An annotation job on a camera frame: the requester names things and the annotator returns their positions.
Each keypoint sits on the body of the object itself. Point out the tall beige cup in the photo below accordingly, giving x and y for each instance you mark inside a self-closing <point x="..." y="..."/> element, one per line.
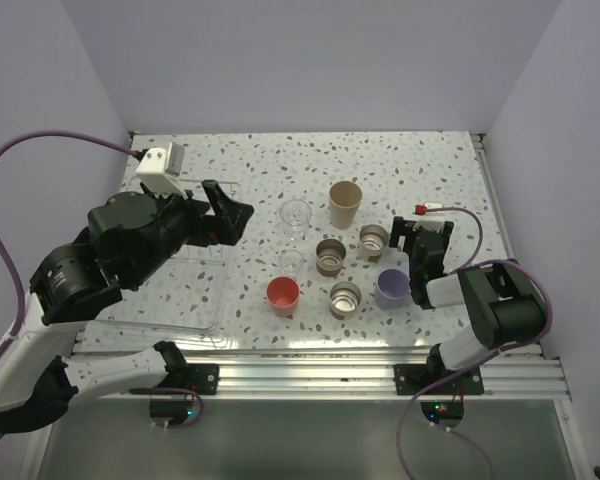
<point x="345" y="198"/>

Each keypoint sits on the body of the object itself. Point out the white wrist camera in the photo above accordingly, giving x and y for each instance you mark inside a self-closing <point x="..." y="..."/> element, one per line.
<point x="426" y="208"/>
<point x="159" y="169"/>

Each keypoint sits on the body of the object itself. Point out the cream steel-lined cup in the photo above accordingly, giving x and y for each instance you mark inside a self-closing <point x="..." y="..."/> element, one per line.
<point x="373" y="241"/>

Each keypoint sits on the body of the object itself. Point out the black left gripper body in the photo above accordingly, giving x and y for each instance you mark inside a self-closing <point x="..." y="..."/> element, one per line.
<point x="183" y="222"/>

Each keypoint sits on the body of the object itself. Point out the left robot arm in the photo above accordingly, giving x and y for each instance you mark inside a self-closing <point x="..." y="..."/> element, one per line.
<point x="125" y="242"/>

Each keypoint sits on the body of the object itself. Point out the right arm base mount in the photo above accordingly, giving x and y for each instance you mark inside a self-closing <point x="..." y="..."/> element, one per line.
<point x="410" y="379"/>

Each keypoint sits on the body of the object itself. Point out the small clear plastic cup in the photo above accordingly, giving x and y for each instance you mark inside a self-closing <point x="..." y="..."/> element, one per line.
<point x="291" y="262"/>

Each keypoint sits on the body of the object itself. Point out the pink plastic cup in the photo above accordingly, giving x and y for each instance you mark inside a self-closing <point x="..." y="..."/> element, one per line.
<point x="283" y="295"/>

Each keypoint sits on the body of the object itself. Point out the large clear plastic cup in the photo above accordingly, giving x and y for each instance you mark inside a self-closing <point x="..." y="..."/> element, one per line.
<point x="295" y="216"/>

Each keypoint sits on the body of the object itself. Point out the clear plastic dish rack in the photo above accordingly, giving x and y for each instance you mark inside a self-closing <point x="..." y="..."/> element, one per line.
<point x="182" y="302"/>

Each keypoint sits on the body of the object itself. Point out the steel cup brown base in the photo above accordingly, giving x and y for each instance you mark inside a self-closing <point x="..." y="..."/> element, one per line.
<point x="344" y="299"/>

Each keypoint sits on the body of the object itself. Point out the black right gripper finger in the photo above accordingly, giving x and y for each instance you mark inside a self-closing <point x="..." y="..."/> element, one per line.
<point x="403" y="233"/>
<point x="441" y="235"/>

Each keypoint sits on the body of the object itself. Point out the lavender plastic cup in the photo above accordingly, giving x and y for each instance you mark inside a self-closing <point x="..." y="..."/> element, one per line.
<point x="392" y="289"/>

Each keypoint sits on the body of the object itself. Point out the brown-band steel cup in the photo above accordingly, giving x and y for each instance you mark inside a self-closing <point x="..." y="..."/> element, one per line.
<point x="330" y="256"/>

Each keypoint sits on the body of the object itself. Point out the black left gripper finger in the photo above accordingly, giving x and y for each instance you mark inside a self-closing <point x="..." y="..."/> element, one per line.
<point x="229" y="221"/>
<point x="216" y="196"/>

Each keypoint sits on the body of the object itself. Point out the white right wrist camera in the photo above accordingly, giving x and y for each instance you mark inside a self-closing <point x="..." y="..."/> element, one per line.
<point x="426" y="208"/>

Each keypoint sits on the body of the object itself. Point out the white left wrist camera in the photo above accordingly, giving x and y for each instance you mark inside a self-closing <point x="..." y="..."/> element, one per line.
<point x="159" y="169"/>

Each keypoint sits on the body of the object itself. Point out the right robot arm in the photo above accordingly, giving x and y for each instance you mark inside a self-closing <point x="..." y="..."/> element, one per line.
<point x="504" y="306"/>

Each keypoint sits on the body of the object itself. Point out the aluminium rail frame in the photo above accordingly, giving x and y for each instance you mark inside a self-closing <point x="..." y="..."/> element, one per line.
<point x="311" y="355"/>

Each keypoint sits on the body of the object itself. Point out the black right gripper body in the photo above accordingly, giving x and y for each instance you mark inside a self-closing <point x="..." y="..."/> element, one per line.
<point x="412" y="264"/>

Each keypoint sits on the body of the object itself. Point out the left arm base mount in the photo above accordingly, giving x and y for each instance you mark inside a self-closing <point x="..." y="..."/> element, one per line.
<point x="200" y="378"/>

